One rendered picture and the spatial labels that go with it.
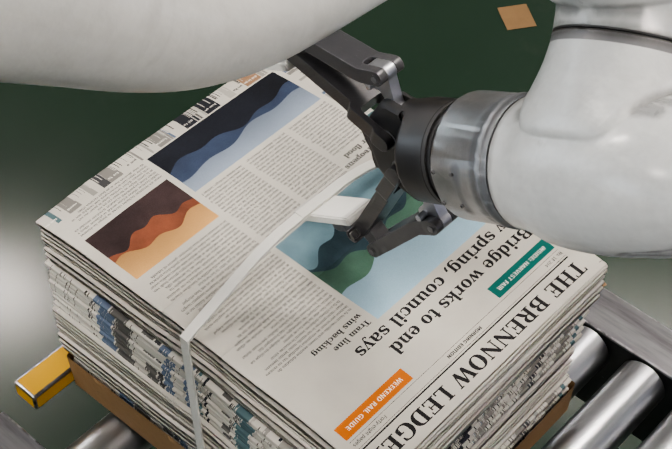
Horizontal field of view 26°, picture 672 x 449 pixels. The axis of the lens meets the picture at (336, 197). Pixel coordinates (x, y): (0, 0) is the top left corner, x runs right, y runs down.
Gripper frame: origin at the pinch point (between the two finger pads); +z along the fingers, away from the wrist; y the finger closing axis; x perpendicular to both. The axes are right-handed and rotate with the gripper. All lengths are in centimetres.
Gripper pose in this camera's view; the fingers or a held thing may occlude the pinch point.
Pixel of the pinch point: (283, 130)
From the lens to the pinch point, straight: 115.1
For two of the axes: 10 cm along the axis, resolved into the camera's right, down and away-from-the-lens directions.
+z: -6.5, -1.1, 7.5
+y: 3.4, 8.4, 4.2
